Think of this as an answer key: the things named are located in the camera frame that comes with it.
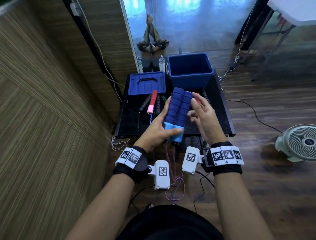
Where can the person's left foot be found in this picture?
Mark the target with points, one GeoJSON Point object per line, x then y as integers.
{"type": "Point", "coordinates": [149, 206]}

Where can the white water bottle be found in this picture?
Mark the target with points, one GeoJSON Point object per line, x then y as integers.
{"type": "Point", "coordinates": [162, 65]}

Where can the person's right hand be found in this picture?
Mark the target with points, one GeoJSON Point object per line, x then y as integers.
{"type": "Point", "coordinates": [207, 121]}

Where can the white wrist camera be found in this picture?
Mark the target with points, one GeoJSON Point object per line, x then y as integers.
{"type": "Point", "coordinates": [161, 173]}
{"type": "Point", "coordinates": [190, 158]}

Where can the person's right forearm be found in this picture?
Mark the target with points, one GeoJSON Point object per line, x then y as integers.
{"type": "Point", "coordinates": [237, 210]}

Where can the person's left hand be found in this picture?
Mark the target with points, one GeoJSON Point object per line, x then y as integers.
{"type": "Point", "coordinates": [153, 133]}

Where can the white floor fan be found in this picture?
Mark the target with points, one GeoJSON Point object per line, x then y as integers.
{"type": "Point", "coordinates": [301, 143]}

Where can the black pouch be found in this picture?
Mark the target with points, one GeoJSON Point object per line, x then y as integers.
{"type": "Point", "coordinates": [150, 65]}

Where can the blue bin lid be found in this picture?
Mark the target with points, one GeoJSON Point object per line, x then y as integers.
{"type": "Point", "coordinates": [138, 89]}

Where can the black charger plug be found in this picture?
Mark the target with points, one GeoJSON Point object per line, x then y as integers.
{"type": "Point", "coordinates": [232, 68]}

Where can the black wristband with marker tags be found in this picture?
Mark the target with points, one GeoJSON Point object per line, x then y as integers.
{"type": "Point", "coordinates": [130, 158]}
{"type": "Point", "coordinates": [227, 155]}

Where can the blue plastic bin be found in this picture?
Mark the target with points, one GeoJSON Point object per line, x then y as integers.
{"type": "Point", "coordinates": [190, 79]}

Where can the white folding table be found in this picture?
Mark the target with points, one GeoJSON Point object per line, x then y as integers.
{"type": "Point", "coordinates": [293, 10]}

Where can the person's black clothing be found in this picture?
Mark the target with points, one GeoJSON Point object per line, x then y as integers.
{"type": "Point", "coordinates": [170, 225]}

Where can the black glossy low table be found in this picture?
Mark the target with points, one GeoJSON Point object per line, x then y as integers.
{"type": "Point", "coordinates": [128, 123]}

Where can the person's left forearm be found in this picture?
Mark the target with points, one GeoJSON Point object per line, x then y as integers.
{"type": "Point", "coordinates": [103, 210]}

